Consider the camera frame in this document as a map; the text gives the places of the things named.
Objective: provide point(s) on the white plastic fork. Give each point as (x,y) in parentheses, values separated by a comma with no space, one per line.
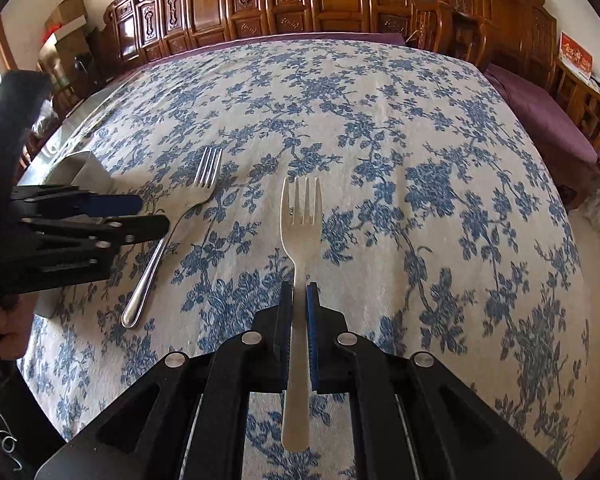
(300,240)

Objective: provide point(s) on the metal tray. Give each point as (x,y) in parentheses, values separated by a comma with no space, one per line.
(87,175)

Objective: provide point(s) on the purple seat cushion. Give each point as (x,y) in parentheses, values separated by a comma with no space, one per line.
(540,110)
(330,36)

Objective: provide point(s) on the metal fork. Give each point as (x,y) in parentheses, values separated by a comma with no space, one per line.
(200,190)

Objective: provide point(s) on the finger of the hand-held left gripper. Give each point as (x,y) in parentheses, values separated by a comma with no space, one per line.
(140,227)
(110,205)

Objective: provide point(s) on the red box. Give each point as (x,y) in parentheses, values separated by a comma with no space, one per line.
(575,57)

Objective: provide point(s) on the carved wooden armchair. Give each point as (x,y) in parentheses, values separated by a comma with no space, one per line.
(505,10)

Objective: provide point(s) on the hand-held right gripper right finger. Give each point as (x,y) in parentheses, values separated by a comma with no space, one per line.
(313,340)

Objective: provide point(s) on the brown cardboard box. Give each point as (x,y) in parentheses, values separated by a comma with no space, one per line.
(70,10)

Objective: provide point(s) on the blue floral tablecloth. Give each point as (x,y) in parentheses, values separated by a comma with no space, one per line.
(380,135)

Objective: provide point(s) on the person's dark clothing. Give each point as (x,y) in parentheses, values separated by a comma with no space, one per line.
(10,440)

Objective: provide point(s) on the person's left hand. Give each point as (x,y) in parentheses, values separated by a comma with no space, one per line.
(17,330)

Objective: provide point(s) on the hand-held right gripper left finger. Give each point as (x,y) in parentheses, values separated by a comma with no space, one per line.
(285,335)

